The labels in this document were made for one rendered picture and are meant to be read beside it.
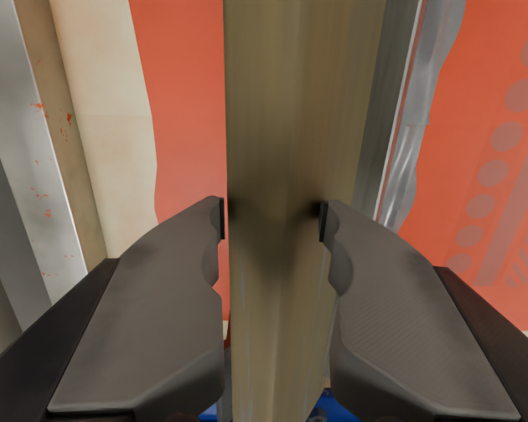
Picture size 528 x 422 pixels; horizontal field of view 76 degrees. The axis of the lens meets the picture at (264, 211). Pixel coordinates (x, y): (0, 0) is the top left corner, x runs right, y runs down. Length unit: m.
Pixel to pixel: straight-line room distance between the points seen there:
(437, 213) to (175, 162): 0.22
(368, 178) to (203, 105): 0.14
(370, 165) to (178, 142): 0.15
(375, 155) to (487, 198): 0.18
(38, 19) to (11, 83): 0.04
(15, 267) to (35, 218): 1.58
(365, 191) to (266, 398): 0.11
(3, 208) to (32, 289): 0.42
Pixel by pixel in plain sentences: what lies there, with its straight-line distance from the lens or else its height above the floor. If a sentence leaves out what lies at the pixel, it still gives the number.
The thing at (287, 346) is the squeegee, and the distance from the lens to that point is 0.16.
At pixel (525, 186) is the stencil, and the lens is 0.34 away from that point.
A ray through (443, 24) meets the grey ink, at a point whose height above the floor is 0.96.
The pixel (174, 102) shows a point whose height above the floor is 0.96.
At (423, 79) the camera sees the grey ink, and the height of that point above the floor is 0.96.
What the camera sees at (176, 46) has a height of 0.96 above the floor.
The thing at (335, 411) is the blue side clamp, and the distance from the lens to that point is 0.40.
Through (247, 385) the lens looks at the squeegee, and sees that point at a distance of 0.19.
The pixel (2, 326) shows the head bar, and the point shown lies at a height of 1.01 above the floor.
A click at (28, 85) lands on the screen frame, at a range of 0.26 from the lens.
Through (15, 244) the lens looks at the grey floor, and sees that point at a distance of 1.79.
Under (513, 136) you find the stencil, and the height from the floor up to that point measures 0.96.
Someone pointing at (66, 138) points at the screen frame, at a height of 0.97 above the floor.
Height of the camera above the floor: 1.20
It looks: 62 degrees down
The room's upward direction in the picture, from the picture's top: 180 degrees clockwise
